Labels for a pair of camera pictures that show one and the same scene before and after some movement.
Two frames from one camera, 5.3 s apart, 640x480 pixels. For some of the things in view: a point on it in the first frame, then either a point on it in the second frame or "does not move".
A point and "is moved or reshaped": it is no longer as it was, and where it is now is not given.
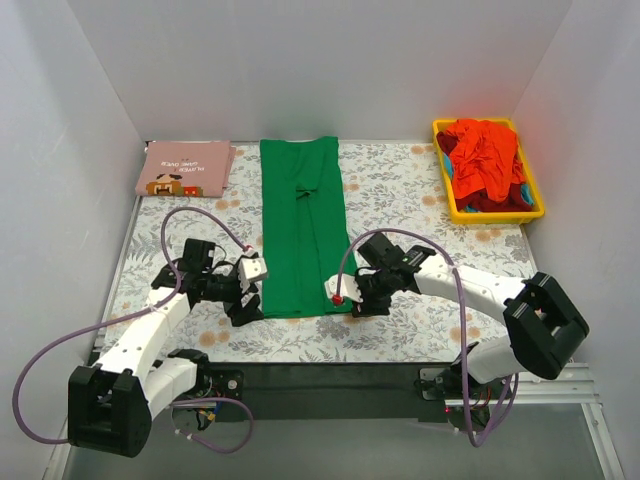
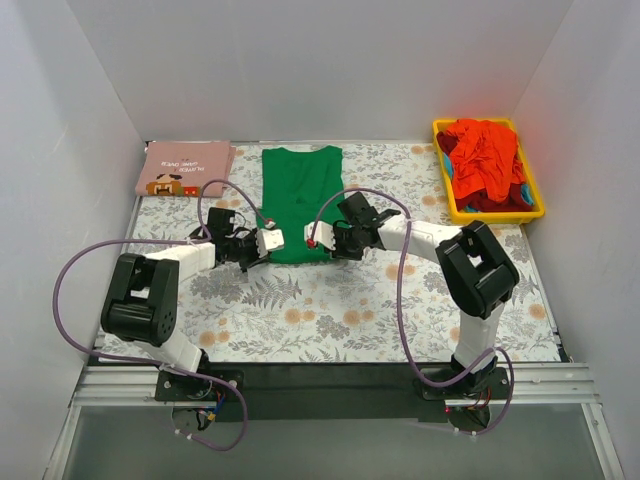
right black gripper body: x=366 y=293 → x=341 y=240
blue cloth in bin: x=526 y=189 does not move
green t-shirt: x=306 y=231 is moved or reshaped
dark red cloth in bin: x=481 y=200 does not move
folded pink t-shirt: x=186 y=168 does not move
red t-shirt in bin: x=484 y=160 does not move
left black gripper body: x=240 y=298 → x=248 y=245
